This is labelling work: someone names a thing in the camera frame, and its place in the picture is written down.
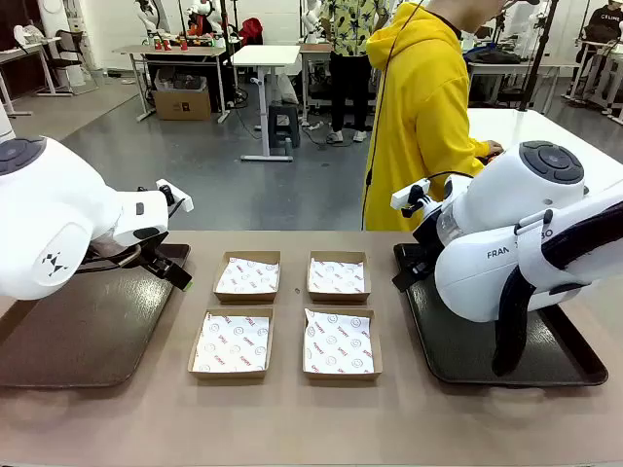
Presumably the black office chair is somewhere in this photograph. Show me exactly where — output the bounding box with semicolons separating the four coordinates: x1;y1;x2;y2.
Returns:
48;28;93;96

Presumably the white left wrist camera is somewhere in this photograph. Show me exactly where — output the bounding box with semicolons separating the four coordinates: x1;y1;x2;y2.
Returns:
155;178;195;214

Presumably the grey plastic stool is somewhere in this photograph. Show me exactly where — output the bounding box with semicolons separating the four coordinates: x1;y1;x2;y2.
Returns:
267;104;301;150

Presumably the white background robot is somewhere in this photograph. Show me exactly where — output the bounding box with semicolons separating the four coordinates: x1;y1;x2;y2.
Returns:
300;0;323;45
187;0;218;36
135;0;169;36

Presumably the grey side table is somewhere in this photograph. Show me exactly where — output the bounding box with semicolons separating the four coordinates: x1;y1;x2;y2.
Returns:
0;37;63;118

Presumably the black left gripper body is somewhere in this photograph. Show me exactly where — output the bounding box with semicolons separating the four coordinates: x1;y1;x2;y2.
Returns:
137;241;172;273

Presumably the black cable sleeve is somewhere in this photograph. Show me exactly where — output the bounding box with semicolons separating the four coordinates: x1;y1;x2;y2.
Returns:
491;198;623;378

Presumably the person in floral shirt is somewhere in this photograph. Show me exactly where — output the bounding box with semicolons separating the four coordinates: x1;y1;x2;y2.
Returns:
320;0;390;145

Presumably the white standing desk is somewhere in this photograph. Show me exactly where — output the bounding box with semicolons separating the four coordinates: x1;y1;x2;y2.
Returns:
231;45;303;162

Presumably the large white table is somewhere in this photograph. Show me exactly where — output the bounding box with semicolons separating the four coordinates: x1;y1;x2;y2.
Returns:
465;107;623;196

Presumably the white red-printed paper liner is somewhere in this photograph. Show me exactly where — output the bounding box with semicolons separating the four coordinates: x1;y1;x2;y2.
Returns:
192;313;271;374
216;256;280;295
310;258;366;295
304;308;375;375

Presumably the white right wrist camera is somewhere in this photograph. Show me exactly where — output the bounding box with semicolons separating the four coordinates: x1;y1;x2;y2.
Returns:
390;178;433;210

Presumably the person in black shirt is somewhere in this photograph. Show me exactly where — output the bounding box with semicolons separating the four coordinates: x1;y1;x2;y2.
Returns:
581;0;623;48

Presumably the red jacket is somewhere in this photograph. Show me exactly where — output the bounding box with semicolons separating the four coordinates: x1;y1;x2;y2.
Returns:
238;18;265;48

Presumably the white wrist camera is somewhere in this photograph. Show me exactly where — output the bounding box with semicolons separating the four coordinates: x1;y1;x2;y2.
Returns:
390;178;433;210
155;178;195;214

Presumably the dark brown handled tray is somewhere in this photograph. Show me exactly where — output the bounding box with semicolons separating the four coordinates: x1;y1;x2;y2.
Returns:
0;242;192;390

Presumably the black handled tray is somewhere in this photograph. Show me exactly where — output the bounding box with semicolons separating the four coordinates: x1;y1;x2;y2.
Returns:
392;241;609;388

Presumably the grey background table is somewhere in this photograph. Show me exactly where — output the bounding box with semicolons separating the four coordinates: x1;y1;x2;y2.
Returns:
464;51;583;106

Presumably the brown cardboard box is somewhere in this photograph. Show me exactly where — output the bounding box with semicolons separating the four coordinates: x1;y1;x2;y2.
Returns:
153;87;213;122

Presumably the person in yellow hoodie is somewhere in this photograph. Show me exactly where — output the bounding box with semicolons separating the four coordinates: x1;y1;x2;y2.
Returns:
362;0;502;233

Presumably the person's right forearm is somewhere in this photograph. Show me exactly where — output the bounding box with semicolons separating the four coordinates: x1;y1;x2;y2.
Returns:
450;137;490;171

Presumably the white bag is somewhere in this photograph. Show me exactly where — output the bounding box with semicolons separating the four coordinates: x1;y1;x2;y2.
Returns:
13;23;46;46

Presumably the kraft paper tray box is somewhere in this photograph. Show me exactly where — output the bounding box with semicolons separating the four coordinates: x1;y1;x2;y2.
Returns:
212;250;282;304
306;250;372;303
301;305;384;381
187;306;275;381

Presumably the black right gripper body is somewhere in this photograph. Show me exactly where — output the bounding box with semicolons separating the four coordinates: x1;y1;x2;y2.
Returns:
403;212;442;279

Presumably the white cylindrical pedestal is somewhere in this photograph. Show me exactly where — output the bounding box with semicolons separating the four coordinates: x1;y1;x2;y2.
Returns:
0;99;14;143

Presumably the black stand pole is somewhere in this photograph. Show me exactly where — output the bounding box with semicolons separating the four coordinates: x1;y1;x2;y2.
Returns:
518;0;561;112

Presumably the wooden top work table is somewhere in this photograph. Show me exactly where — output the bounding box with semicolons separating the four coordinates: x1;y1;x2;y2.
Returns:
112;44;231;124

